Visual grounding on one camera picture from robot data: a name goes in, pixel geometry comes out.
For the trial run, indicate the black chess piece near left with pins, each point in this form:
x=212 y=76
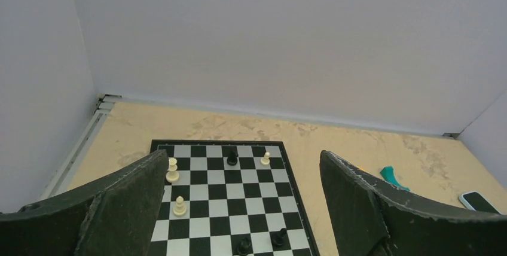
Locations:
x=243 y=248

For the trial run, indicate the phone in light blue case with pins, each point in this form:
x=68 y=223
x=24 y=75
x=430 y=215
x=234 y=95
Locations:
x=475 y=201

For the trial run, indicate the black chess piece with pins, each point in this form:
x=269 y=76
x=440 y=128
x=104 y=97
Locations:
x=232 y=158
x=278 y=237
x=243 y=248

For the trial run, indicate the white chess pawn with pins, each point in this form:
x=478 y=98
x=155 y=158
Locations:
x=180 y=208
x=265 y=159

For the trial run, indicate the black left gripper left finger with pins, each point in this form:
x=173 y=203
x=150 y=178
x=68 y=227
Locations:
x=112 y=215

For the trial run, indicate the black chess piece near right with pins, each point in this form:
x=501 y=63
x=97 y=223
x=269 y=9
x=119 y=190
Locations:
x=278 y=237

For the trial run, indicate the black chess piece far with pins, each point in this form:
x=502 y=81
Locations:
x=232 y=158

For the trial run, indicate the black white chessboard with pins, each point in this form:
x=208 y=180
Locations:
x=227 y=203

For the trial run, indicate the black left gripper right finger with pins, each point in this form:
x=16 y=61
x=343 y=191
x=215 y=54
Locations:
x=370 y=216

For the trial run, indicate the white chess pawn near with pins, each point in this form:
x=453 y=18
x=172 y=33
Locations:
x=180 y=208

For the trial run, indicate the white chess pawn far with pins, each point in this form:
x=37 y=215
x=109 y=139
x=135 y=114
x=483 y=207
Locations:
x=265 y=159

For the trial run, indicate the teal curved block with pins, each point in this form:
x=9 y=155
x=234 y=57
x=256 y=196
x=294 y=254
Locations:
x=389 y=176

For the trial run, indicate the white chess piece tall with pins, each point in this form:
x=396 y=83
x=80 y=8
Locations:
x=172 y=174

